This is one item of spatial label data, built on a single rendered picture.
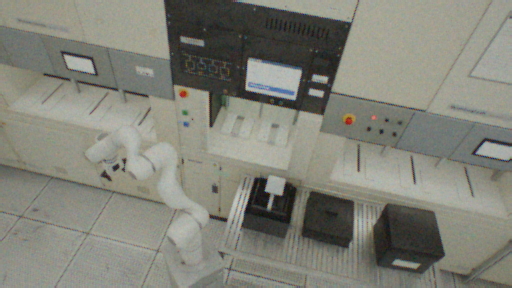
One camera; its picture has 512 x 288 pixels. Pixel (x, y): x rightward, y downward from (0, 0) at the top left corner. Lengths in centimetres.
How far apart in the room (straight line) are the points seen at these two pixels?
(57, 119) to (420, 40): 238
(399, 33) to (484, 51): 37
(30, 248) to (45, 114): 107
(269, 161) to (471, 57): 130
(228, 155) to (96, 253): 136
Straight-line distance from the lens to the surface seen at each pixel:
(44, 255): 322
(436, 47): 177
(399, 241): 207
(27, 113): 300
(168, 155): 156
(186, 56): 191
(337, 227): 216
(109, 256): 304
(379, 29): 169
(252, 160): 234
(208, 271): 204
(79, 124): 276
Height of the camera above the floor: 265
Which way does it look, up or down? 47 degrees down
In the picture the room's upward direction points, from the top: 7 degrees clockwise
